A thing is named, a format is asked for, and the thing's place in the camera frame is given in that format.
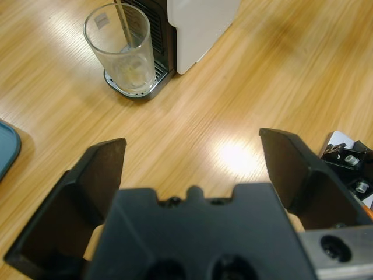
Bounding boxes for white capsule coffee machine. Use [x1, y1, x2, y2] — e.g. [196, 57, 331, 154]
[103, 0, 242, 103]

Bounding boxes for clear drinking glass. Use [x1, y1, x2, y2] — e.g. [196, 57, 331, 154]
[83, 3, 157, 96]

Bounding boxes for teal plastic tray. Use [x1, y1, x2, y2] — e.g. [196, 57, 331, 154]
[0, 118, 22, 183]

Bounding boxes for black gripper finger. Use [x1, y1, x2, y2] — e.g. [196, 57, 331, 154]
[3, 137, 128, 280]
[258, 127, 373, 232]

